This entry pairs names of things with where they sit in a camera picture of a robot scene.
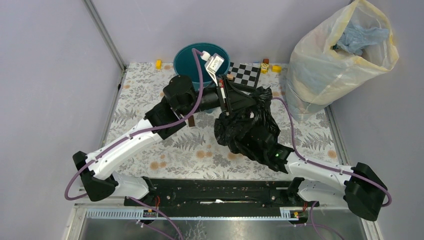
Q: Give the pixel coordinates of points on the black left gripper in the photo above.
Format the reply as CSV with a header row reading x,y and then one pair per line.
x,y
234,102

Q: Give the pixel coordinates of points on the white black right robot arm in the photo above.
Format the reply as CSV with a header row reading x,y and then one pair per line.
x,y
356,187

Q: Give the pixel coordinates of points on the black white checkerboard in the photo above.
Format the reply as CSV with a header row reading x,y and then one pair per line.
x,y
243,71

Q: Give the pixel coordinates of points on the large translucent plastic bag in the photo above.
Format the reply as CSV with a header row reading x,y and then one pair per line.
x,y
318,75

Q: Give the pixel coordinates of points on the aluminium frame post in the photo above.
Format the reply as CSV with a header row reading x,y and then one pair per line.
x,y
94,14

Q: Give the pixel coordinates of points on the yellow block near bag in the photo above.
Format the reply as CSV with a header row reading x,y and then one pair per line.
x,y
276,68

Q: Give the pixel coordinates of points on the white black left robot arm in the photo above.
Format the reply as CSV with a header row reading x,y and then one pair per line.
x,y
97,169

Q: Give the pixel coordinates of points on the teal plastic trash bin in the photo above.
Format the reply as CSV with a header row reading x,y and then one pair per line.
x,y
188,66

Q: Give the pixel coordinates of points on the dark brown rectangular tile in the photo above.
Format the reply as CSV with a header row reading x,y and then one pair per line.
x,y
191,122

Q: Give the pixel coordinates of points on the blue crumpled plastic sheet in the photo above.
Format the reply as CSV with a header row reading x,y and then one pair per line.
x,y
356,38

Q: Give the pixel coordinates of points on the yellow owl toy block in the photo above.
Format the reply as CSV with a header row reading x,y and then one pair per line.
x,y
264,67

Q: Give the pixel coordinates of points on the floral patterned table mat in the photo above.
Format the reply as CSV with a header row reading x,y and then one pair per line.
x,y
193,152

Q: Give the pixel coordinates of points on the grey slotted cable duct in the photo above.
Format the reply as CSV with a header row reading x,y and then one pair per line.
x,y
209,213

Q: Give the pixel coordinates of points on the yellow block far left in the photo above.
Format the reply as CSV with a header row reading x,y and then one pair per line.
x,y
158,64

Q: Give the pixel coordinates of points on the black trash bag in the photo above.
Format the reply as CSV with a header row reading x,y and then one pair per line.
x,y
235,131

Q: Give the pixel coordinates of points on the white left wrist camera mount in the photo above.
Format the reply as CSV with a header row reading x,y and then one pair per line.
x,y
212,65

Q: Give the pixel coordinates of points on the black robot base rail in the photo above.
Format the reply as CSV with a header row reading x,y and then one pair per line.
x,y
221,194

